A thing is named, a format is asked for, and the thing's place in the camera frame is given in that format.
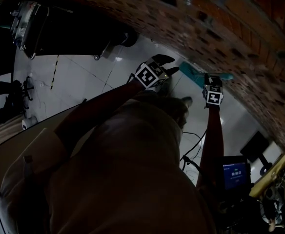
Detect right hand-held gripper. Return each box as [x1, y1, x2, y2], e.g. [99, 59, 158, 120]
[202, 73, 224, 107]

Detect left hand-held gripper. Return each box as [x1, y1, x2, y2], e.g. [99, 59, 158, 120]
[134, 54, 181, 93]

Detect teal mop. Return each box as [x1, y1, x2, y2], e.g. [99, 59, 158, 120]
[179, 61, 234, 84]

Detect person's left forearm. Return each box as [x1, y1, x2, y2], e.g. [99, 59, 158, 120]
[54, 80, 145, 156]

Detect person's right forearm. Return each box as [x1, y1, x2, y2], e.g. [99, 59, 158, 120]
[197, 105, 225, 188]

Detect person's grey shoe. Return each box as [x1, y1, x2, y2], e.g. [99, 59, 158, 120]
[181, 96, 193, 108]

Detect person's beige trousers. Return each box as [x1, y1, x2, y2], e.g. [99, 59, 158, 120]
[154, 81, 190, 129]

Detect black floor mat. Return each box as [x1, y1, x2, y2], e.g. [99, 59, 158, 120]
[240, 131, 273, 171]

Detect small black monitor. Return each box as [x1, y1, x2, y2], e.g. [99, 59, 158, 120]
[215, 156, 252, 193]

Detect black wheeled cart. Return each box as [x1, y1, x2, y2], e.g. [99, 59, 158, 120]
[0, 0, 140, 61]

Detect light wooden desk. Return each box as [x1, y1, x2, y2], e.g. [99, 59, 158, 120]
[249, 152, 285, 197]

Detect person in white shirt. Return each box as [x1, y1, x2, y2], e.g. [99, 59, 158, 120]
[0, 91, 216, 234]

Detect white round roll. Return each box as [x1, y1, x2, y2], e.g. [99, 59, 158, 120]
[21, 116, 39, 132]

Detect black swivel chair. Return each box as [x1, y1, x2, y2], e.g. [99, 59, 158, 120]
[0, 76, 34, 127]

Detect beige ribbed cloth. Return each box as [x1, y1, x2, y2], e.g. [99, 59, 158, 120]
[0, 115, 23, 151]

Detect brown table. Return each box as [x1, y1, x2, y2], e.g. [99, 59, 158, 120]
[0, 103, 84, 190]

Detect black floor cable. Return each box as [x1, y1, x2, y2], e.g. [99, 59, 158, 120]
[180, 130, 208, 161]

